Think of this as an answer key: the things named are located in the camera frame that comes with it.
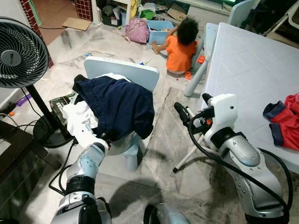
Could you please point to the navy blue garment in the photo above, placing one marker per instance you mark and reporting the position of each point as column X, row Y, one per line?
column 121, row 105

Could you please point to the red white navy shirt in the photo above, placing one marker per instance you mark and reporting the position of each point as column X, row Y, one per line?
column 287, row 126

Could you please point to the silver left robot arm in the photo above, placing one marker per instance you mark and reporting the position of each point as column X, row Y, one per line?
column 86, row 163

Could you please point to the grey laundry basket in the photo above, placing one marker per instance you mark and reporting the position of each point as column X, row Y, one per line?
column 124, row 144

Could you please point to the white garment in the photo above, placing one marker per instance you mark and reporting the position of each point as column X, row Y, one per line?
column 77, row 114

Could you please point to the green black carton box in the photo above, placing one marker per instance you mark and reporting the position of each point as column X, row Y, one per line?
column 60, row 105

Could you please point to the child in orange shirt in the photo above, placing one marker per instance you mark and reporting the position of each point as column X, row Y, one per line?
column 180, row 53

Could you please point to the light blue folding table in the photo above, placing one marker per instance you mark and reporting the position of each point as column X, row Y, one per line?
column 247, row 70

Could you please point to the light blue plastic chair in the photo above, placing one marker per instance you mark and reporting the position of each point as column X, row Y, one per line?
column 240, row 11
column 121, row 67

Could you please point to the silver robot left leg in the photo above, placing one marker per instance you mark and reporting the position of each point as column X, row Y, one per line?
column 103, row 212

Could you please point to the silver robot leg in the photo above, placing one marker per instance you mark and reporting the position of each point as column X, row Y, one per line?
column 168, row 217
column 103, row 212

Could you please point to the blue plastic bin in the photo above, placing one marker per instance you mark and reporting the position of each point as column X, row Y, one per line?
column 159, row 33

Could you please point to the pink backpack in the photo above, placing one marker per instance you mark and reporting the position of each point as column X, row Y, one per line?
column 138, row 31

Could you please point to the purple toy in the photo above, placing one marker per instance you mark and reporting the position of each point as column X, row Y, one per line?
column 23, row 99

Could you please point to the dark wooden side table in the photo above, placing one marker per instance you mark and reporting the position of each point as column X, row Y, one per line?
column 18, row 168

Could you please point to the silver robot right leg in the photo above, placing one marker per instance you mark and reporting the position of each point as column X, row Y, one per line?
column 168, row 217

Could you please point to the brown cardboard piece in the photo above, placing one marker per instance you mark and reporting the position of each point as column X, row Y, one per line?
column 77, row 24

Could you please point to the black standing fan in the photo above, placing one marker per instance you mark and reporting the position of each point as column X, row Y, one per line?
column 21, row 56

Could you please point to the white shelf unit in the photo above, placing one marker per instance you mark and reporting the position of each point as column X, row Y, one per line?
column 96, row 11

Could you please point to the red brick pillar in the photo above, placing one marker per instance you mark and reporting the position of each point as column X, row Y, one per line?
column 83, row 9
column 35, row 28

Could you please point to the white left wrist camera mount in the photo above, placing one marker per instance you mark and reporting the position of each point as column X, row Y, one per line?
column 86, row 136

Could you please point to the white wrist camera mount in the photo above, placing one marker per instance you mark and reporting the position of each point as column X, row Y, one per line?
column 86, row 136
column 224, row 109

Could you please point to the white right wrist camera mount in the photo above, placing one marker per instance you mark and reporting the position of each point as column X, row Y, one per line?
column 224, row 109

